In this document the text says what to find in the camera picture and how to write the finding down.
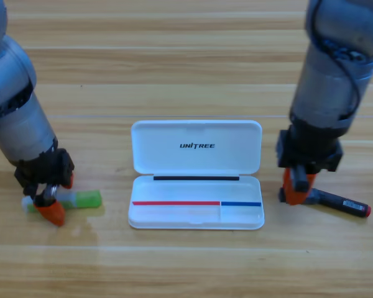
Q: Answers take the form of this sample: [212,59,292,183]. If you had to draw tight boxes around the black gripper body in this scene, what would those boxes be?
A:
[14,139,75,207]
[275,117,344,191]

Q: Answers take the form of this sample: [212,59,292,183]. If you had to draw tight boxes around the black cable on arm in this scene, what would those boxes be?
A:
[307,0,361,120]

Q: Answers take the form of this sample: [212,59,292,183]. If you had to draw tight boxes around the green glue stick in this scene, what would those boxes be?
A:
[21,189,103,215]

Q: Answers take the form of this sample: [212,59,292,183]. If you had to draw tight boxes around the black marker with red cap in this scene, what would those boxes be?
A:
[310,188,372,219]

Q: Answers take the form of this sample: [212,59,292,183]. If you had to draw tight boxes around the white Unitree pencil case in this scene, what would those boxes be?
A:
[127,120,265,230]

